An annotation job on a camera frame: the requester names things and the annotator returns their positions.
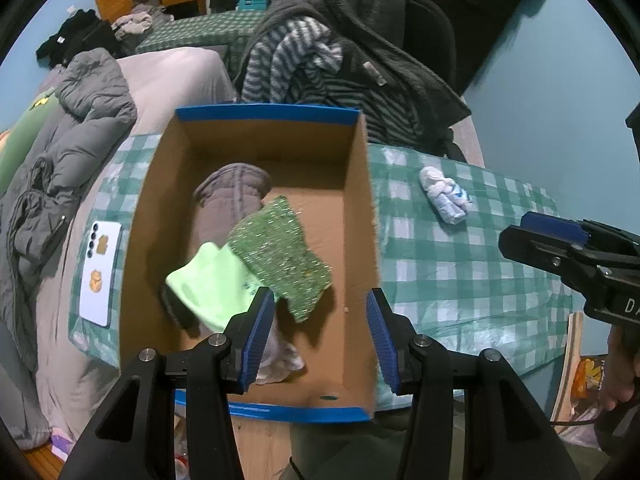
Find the white smartphone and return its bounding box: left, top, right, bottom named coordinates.
left=79, top=220, right=123, bottom=328

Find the dark green checkered table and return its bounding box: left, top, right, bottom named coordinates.
left=135, top=10, right=281, bottom=61

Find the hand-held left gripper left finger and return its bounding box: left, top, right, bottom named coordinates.
left=60, top=287, right=276, bottom=480

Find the person's right hand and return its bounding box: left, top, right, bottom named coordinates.
left=599, top=332, right=638, bottom=411

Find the white and blue sock bundle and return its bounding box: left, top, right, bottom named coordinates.
left=419, top=165, right=472, bottom=226

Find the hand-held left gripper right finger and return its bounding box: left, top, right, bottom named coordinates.
left=366, top=287, right=581, bottom=480

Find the wooden board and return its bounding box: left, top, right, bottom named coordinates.
left=550, top=310, right=585, bottom=423

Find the grey puffer jacket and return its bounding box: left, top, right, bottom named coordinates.
left=0, top=47, right=138, bottom=451

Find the grey clothes pile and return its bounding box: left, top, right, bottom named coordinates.
left=112, top=4, right=173, bottom=38

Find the green pillow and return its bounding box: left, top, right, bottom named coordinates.
left=0, top=87, right=58, bottom=196

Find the orange printed bag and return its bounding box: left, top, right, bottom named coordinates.
left=570, top=355, right=608, bottom=401

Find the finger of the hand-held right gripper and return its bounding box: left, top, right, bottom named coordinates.
left=498, top=226, right=601, bottom=286
left=520, top=211, right=640, bottom=256

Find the black hanging cloth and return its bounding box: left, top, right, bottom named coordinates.
left=390, top=0, right=546, bottom=96

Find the cardboard box with blue rim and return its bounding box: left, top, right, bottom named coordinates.
left=117, top=104, right=383, bottom=423

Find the dark grey fleece robe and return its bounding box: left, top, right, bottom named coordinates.
left=235, top=0, right=473, bottom=156

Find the light green cloth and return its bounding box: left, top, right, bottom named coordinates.
left=166, top=242, right=261, bottom=333

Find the green glitter cloth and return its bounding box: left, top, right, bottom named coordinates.
left=227, top=195, right=335, bottom=323

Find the grey striped fleece robe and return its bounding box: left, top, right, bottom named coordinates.
left=240, top=16, right=426, bottom=146

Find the white patterned sock bundle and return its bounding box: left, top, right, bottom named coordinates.
left=255, top=317, right=307, bottom=386

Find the black clothes pile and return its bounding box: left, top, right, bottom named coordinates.
left=35, top=9, right=123, bottom=68

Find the black cable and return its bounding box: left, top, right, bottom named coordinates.
left=550, top=412, right=606, bottom=431

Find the green checkered tablecloth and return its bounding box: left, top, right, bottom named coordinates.
left=67, top=132, right=586, bottom=411

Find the grey knit beanie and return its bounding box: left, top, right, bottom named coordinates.
left=160, top=162, right=273, bottom=331

